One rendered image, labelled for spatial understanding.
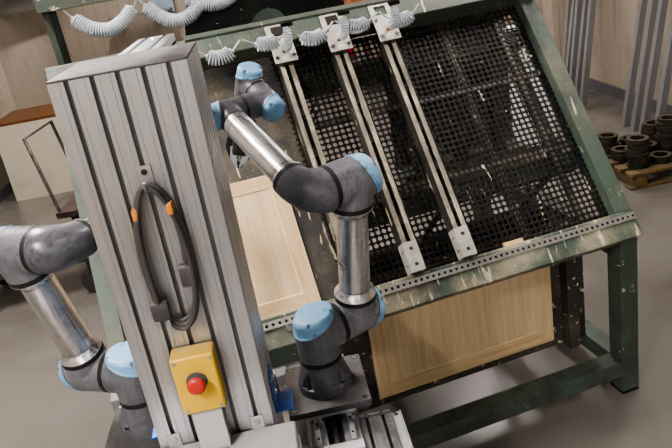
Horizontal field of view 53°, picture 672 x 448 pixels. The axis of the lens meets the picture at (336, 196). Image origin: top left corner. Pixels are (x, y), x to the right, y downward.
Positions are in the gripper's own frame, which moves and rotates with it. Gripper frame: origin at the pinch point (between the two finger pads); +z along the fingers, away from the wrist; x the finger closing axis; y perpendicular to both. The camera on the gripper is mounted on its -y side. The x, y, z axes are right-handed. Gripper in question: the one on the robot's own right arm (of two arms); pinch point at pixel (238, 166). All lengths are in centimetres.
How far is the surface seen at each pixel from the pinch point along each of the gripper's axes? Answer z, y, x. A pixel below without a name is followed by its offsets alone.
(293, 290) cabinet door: 63, 6, -26
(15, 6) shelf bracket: 340, 677, 365
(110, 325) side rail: 71, -15, 38
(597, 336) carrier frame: 105, 42, -180
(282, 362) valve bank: 77, -17, -26
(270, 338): 69, -12, -20
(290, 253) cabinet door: 55, 19, -23
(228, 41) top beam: 6, 88, 16
